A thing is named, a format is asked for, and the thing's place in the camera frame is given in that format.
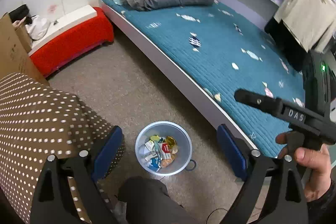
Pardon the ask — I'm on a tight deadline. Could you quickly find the person's right hand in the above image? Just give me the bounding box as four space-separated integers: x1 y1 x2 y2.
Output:
275 133 333 202

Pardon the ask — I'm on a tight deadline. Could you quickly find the white bed frame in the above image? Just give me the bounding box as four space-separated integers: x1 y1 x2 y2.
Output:
100 2 260 151

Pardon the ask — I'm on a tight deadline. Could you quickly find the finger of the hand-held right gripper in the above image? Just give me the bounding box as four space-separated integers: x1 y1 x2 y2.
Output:
234 89 307 124

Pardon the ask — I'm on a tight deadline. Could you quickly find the black bag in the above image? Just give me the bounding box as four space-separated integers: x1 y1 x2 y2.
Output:
9 4 30 21

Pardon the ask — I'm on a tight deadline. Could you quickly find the bed with teal cover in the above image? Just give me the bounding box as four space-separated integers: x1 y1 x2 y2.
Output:
101 0 311 159

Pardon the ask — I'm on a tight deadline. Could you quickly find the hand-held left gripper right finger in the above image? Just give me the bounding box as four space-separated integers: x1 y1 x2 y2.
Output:
217 124 309 224

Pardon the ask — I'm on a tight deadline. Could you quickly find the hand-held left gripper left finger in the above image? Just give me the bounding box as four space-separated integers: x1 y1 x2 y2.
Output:
30 125 125 224

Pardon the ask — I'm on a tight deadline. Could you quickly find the pale blue plastic bin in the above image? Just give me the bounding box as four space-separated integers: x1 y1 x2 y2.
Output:
135 121 193 176

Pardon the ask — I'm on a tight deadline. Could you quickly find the pile of wrappers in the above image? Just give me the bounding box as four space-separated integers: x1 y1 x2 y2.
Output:
144 134 179 171

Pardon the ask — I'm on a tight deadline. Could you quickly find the large cardboard box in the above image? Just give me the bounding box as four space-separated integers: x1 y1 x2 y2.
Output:
0 13 50 86

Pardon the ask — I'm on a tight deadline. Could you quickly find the brown dotted tablecloth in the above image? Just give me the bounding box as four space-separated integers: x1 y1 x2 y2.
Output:
0 72 125 224

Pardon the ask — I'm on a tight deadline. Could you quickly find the white plastic bag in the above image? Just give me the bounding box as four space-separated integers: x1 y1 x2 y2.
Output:
25 15 51 41

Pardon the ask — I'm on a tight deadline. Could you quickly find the black cable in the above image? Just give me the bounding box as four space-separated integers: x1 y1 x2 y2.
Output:
205 208 227 224

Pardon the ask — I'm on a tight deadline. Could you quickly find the red bench with white top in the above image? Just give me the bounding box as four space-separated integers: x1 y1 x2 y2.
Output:
28 5 115 78

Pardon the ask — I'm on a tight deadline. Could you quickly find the black hanging cloth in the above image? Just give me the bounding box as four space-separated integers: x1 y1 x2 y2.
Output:
264 16 311 73

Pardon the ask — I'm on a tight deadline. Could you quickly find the person's leg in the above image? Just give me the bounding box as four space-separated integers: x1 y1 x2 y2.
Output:
117 177 201 224

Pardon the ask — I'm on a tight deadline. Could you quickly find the beige hanging cloth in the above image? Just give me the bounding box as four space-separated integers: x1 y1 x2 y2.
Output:
273 0 336 53

